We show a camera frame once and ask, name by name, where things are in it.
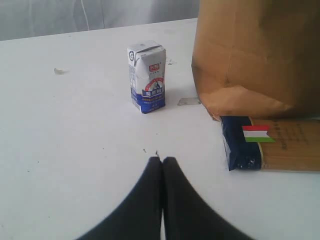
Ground small milk carton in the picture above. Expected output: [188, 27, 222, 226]
[127, 40, 167, 114]

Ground large brown paper bag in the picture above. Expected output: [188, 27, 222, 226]
[191, 0, 320, 119]

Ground spaghetti packet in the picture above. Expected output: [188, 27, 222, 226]
[220, 116, 320, 172]

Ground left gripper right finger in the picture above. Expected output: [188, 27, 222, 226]
[162, 157, 250, 240]

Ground clear plastic scrap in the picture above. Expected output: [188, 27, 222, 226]
[177, 97, 201, 106]

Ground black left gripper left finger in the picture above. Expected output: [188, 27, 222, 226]
[79, 156, 163, 240]

